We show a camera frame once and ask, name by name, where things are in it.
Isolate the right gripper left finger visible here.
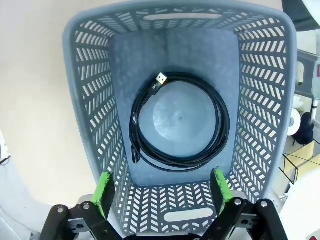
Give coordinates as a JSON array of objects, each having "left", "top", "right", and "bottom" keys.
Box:
[{"left": 40, "top": 171, "right": 119, "bottom": 240}]

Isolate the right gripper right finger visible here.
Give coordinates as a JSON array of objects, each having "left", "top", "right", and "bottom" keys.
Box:
[{"left": 199, "top": 168, "right": 289, "bottom": 240}]

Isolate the black braided USB cable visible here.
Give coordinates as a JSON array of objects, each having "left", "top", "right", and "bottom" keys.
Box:
[{"left": 128, "top": 71, "right": 231, "bottom": 172}]

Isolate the grey plastic lattice basket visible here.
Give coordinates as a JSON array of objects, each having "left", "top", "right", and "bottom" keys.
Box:
[{"left": 62, "top": 0, "right": 297, "bottom": 239}]

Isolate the white paper roll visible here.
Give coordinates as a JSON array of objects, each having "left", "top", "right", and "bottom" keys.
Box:
[{"left": 289, "top": 108, "right": 302, "bottom": 137}]

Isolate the black bag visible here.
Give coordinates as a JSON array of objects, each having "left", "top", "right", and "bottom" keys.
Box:
[{"left": 295, "top": 112, "right": 315, "bottom": 146}]

